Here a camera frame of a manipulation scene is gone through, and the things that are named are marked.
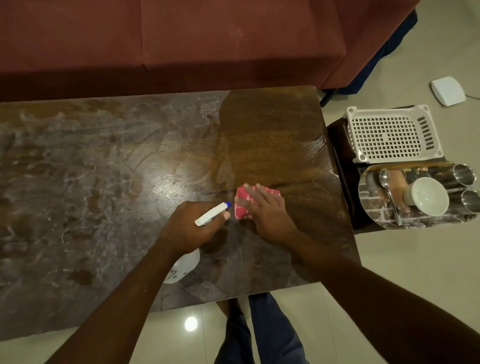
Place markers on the person's right hand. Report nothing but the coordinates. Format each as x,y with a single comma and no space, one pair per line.
272,221

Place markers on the red fabric sofa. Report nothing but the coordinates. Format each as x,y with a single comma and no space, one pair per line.
187,41

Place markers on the dark wooden side table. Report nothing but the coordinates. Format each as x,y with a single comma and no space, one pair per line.
343,161

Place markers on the white plastic perforated basket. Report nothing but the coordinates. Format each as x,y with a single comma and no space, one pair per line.
392,135

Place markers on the clear spray bottle blue nozzle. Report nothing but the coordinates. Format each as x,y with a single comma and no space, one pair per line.
185,264

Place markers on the brown marbled wooden table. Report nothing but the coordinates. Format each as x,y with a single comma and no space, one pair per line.
112,180

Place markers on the navy blue bag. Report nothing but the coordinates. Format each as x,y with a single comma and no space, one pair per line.
375,63

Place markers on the person's left foot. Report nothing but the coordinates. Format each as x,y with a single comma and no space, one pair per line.
227,307

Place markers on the steel cup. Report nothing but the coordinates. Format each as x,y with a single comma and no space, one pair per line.
459,175
468,202

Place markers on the brick pattern glossy tray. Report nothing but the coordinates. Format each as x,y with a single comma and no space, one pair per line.
375,210

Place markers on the white flat device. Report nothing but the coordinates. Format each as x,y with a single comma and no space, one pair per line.
448,91

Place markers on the person's left forearm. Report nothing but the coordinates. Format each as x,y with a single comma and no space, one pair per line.
120,311

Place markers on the red checked cloth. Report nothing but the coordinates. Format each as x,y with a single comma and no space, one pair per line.
242,210

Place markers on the steel spoon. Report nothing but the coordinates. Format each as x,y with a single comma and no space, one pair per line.
384,178

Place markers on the person's right jeans leg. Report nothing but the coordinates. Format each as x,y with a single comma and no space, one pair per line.
275,330

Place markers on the person's left hand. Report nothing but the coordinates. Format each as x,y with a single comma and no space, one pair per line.
183,232

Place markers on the person's jeans leg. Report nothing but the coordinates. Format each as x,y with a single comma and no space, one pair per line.
275,330
234,341

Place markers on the white ceramic bowl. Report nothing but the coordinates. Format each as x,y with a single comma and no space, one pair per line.
429,197

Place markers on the person's left jeans leg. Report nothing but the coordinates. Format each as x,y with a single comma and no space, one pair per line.
234,341

